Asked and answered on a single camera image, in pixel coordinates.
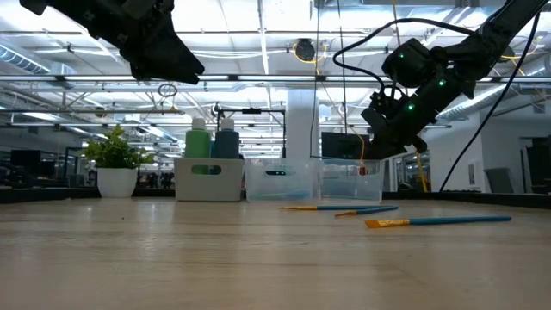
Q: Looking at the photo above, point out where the green paint bottle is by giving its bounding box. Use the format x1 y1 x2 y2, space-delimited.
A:
184 118 213 176

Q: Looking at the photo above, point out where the opaque white plastic bin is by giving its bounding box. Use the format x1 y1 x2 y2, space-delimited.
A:
174 157 245 202

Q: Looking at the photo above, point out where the yellow cable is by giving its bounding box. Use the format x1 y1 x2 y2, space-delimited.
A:
390 0 430 194

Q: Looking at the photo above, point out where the long black cable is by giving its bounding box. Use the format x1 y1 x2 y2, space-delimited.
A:
437 10 542 194

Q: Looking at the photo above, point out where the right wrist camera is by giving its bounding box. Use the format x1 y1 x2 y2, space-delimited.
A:
360 90 391 130

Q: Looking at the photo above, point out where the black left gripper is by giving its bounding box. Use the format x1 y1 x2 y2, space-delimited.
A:
85 0 207 85

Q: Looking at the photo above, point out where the black monitor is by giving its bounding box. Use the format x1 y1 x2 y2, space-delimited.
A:
320 131 372 161

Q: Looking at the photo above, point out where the white square column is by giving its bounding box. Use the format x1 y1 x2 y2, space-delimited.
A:
286 88 322 161

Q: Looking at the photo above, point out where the grey office chair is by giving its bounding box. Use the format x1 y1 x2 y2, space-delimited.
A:
484 166 523 195

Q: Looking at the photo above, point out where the black gantry frame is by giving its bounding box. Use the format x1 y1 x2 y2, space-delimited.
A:
216 107 288 160

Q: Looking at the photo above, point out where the black paint bottle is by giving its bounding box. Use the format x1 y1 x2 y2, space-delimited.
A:
214 118 241 159

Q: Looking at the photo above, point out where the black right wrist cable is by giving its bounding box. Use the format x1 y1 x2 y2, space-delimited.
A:
332 17 477 94

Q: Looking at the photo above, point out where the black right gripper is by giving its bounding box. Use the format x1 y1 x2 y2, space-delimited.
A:
370 71 465 160

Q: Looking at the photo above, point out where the clear plastic bin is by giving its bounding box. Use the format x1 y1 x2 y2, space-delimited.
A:
244 158 320 202
317 158 384 203

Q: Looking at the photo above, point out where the potted green plant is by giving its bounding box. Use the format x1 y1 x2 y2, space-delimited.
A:
79 123 155 199

